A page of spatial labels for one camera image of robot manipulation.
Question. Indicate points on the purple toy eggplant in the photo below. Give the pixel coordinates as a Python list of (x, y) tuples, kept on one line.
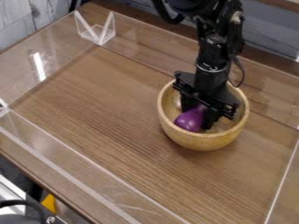
[(190, 119)]

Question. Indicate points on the clear acrylic corner bracket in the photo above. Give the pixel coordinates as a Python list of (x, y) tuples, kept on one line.
[(98, 34)]

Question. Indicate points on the clear acrylic barrier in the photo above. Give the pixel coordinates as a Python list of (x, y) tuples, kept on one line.
[(283, 211), (102, 198)]

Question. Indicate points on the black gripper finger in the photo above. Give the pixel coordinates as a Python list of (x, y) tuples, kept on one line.
[(188, 102), (212, 115)]

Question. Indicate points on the brown wooden bowl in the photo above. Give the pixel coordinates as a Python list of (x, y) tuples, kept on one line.
[(209, 140)]

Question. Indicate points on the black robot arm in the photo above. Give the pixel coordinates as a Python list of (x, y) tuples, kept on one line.
[(218, 26)]

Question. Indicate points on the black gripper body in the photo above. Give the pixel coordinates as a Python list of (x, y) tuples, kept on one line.
[(206, 87)]

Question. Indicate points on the clear acrylic front barrier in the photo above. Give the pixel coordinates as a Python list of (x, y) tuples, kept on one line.
[(102, 198)]

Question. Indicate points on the clear acrylic right barrier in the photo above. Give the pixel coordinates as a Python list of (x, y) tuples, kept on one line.
[(283, 211)]

